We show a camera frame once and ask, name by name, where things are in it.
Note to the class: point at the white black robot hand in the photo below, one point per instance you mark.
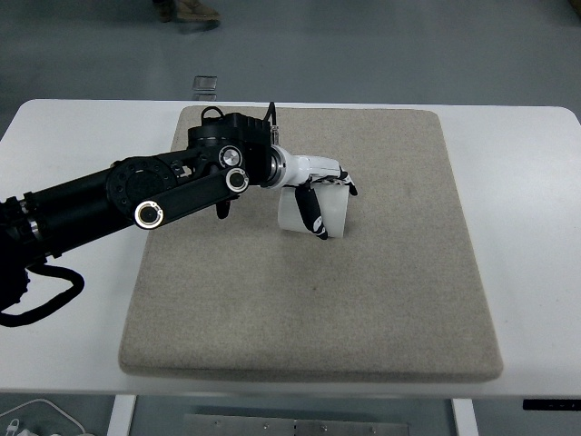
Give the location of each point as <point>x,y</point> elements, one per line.
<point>293,170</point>

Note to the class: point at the white ribbed cup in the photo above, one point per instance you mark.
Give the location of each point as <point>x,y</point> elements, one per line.
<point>320,210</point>

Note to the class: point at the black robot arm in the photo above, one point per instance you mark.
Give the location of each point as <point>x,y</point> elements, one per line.
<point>224,156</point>

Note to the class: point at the beige felt mat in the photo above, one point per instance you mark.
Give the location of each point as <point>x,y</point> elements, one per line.
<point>397,298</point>

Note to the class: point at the clear acrylic block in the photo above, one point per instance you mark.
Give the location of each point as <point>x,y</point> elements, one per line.
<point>204,88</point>

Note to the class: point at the metal plate under table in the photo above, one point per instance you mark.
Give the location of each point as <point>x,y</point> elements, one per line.
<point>217,425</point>

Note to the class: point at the black table control panel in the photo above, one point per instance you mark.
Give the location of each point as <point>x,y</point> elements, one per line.
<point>551,405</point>

